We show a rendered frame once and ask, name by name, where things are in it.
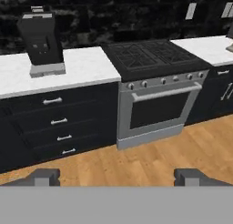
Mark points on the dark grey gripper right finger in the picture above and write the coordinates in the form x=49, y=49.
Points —
x=185, y=177

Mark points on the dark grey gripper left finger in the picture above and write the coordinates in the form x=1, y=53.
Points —
x=48, y=177

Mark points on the black and silver range oven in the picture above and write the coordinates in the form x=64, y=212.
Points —
x=157, y=109

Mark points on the black appliance on grey base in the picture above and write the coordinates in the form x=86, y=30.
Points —
x=42, y=39

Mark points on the grey wall socket plate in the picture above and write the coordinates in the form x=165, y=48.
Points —
x=190, y=11
x=227, y=10

